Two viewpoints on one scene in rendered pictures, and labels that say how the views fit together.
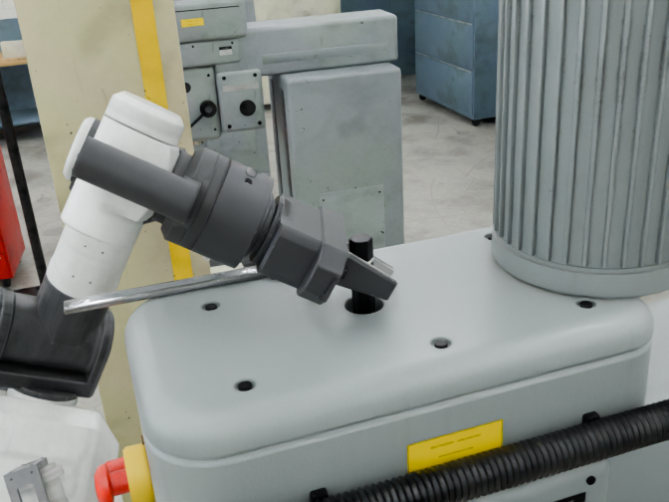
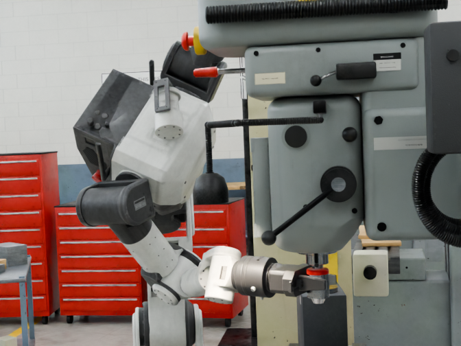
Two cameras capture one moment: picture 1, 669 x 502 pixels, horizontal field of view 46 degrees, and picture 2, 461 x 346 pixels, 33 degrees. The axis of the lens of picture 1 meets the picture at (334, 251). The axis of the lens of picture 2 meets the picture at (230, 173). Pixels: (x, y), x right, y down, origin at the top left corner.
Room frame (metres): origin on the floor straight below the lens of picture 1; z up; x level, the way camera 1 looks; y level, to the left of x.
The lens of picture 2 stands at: (-0.91, -0.57, 1.56)
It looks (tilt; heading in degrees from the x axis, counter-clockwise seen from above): 3 degrees down; 26
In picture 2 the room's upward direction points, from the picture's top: 2 degrees counter-clockwise
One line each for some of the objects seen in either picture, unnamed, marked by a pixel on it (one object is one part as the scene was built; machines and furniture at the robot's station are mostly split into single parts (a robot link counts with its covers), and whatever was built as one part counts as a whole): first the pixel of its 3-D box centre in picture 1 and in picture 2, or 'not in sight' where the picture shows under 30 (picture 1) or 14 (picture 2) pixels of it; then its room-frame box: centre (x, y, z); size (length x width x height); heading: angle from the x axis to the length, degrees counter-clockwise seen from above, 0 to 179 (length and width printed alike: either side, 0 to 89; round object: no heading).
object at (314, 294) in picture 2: not in sight; (317, 285); (0.65, -0.02, 1.23); 0.05 x 0.05 x 0.05
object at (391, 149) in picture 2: not in sight; (409, 170); (0.71, -0.21, 1.47); 0.24 x 0.19 x 0.26; 18
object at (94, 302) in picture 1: (188, 284); not in sight; (0.71, 0.15, 1.89); 0.24 x 0.04 x 0.01; 106
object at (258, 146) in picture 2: not in sight; (262, 187); (0.62, 0.08, 1.45); 0.04 x 0.04 x 0.21; 18
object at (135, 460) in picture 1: (139, 477); (200, 40); (0.58, 0.19, 1.76); 0.06 x 0.02 x 0.06; 18
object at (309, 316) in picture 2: not in sight; (320, 318); (1.19, 0.16, 1.03); 0.22 x 0.12 x 0.20; 25
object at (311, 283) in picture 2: not in sight; (311, 283); (0.62, -0.02, 1.24); 0.06 x 0.02 x 0.03; 86
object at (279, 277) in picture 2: not in sight; (278, 279); (0.66, 0.07, 1.24); 0.13 x 0.12 x 0.10; 176
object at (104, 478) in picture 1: (113, 483); (189, 41); (0.58, 0.22, 1.76); 0.04 x 0.03 x 0.04; 18
